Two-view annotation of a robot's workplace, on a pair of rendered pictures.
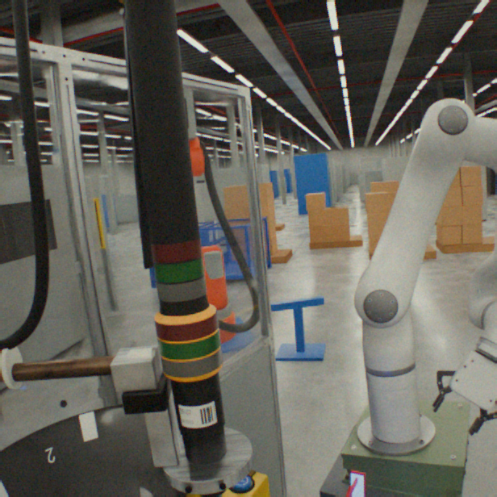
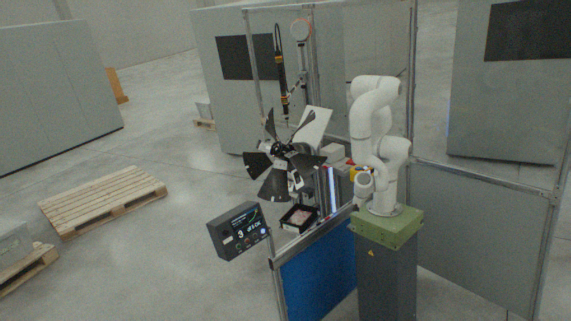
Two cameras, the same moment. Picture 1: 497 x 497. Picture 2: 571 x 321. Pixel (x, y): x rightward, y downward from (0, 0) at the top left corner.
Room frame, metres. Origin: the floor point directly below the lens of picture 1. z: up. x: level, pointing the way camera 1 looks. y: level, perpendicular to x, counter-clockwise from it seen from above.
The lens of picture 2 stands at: (0.96, -2.07, 2.20)
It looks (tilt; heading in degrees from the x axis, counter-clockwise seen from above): 25 degrees down; 109
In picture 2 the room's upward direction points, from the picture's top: 8 degrees counter-clockwise
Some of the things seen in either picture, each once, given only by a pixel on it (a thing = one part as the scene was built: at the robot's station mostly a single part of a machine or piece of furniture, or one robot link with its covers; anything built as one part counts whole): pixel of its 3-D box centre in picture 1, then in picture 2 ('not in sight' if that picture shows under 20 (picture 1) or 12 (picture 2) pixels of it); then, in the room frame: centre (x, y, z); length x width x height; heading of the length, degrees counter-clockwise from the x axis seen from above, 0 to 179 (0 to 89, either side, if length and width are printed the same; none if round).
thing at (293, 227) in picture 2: not in sight; (299, 218); (0.35, -0.20, 0.85); 0.22 x 0.17 x 0.07; 73
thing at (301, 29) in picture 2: not in sight; (301, 30); (0.25, 0.77, 1.88); 0.16 x 0.07 x 0.16; 2
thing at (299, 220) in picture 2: not in sight; (299, 220); (0.35, -0.20, 0.83); 0.19 x 0.14 x 0.04; 73
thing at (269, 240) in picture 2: not in sight; (269, 242); (0.29, -0.59, 0.96); 0.03 x 0.03 x 0.20; 57
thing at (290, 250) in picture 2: not in sight; (325, 225); (0.53, -0.23, 0.82); 0.90 x 0.04 x 0.08; 57
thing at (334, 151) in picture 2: not in sight; (331, 152); (0.43, 0.64, 0.92); 0.17 x 0.16 x 0.11; 57
